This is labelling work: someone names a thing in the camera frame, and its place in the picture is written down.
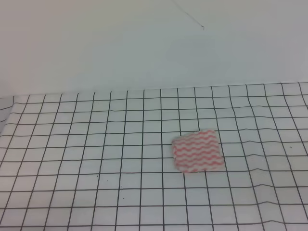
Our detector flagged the pink wavy striped towel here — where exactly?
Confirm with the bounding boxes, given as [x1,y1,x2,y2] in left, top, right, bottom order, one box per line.
[171,129,224,173]

